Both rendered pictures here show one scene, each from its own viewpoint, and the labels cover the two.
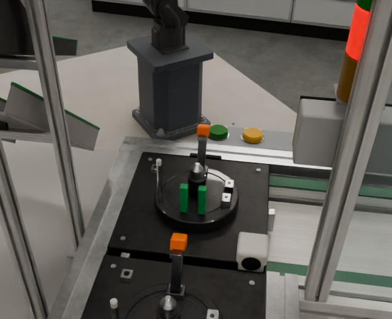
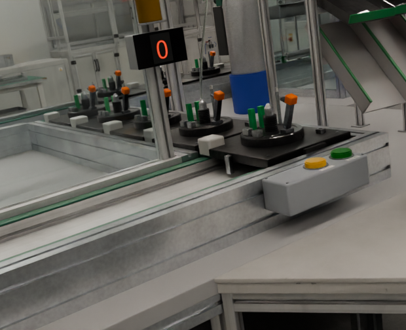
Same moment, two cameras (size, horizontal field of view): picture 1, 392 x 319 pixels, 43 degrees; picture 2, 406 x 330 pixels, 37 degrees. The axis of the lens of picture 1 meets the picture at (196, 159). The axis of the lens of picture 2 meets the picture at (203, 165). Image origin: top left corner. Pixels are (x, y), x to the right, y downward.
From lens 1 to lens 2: 1.79 m
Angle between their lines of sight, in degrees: 115
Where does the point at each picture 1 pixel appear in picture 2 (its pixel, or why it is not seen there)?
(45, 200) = (392, 154)
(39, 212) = not seen: hidden behind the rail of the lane
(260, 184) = (253, 154)
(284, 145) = (285, 174)
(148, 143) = (365, 137)
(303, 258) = (196, 181)
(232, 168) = (284, 150)
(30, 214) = not seen: hidden behind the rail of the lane
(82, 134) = (352, 88)
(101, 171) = not seen: outside the picture
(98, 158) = not seen: outside the picture
